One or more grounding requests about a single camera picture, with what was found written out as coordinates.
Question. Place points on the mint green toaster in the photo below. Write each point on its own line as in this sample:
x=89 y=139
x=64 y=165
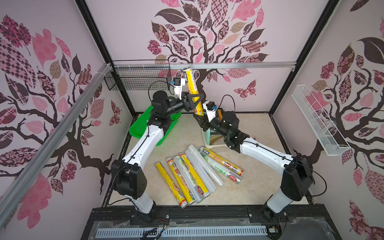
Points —
x=214 y=138

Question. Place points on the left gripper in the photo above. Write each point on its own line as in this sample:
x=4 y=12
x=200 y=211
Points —
x=187 y=97

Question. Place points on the clear white-label wrap roll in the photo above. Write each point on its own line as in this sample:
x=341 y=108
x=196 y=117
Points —
x=188 y=179

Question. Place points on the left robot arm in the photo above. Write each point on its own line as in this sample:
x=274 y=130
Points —
x=129 y=179

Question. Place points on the white wire wall shelf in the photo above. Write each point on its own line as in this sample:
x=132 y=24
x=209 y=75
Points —
x=325 y=129

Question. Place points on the aluminium rail left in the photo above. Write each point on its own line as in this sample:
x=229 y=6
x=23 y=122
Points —
x=27 y=177

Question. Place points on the aluminium rail back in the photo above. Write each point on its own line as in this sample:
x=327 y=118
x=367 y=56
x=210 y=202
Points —
x=198 y=66

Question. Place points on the aluminium rail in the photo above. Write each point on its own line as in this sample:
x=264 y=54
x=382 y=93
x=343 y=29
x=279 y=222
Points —
x=198 y=66
x=27 y=177

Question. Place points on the white slotted cable duct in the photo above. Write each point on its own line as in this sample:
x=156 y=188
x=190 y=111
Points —
x=180 y=232

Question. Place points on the yellow red wrap roll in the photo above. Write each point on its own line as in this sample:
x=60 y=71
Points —
x=234 y=168

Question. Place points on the short yellow wrap roll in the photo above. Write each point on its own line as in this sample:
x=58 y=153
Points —
x=192 y=87

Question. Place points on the green plastic basket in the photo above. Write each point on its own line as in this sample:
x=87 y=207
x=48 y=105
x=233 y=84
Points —
x=139 y=127

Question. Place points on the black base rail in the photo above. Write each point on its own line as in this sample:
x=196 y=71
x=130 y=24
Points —
x=252 y=213

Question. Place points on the black wire wall basket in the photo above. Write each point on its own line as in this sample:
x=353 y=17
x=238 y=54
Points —
x=139 y=75

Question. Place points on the green-label wrap roll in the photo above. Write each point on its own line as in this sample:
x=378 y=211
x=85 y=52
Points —
x=220 y=168

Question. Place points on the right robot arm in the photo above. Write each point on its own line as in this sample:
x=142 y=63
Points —
x=297 y=175

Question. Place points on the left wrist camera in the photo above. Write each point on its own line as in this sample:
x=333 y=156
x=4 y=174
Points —
x=178 y=84

